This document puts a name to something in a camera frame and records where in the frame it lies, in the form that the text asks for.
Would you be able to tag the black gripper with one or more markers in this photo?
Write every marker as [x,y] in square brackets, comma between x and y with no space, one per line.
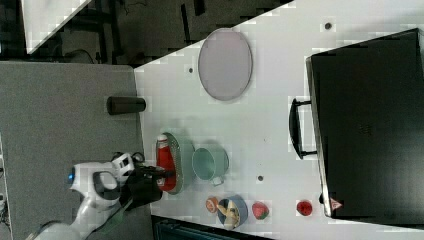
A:
[141,187]

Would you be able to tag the red plush ketchup bottle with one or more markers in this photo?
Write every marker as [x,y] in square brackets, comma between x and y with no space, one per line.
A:
[166,162]

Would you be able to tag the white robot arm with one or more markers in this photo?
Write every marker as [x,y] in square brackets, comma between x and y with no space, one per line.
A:
[105,188]

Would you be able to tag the green oval strainer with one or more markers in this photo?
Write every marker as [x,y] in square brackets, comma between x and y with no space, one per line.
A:
[182,150]

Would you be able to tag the teal mug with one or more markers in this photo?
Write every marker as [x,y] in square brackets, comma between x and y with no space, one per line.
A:
[210,164]

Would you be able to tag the orange slice toy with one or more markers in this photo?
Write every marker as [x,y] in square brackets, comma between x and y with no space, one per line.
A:
[211,204]

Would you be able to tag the black cylinder top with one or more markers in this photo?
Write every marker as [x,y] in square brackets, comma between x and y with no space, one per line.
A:
[117,105]

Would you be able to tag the blue bowl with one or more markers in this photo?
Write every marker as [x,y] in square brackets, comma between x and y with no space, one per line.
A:
[242,208]

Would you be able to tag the banana toy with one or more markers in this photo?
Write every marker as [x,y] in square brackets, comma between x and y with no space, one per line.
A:
[231,214]

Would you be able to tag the pink strawberry toy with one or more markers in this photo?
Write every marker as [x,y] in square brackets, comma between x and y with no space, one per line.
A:
[260,210]

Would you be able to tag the lilac round plate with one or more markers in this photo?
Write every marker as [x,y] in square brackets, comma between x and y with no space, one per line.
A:
[225,64]

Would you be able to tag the small red fruit toy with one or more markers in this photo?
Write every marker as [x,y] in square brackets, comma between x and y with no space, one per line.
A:
[304,208]

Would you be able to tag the toaster oven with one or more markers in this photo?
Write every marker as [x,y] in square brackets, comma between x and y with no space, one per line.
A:
[367,109]

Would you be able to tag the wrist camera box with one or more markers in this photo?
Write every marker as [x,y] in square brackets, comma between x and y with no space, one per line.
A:
[123,163]

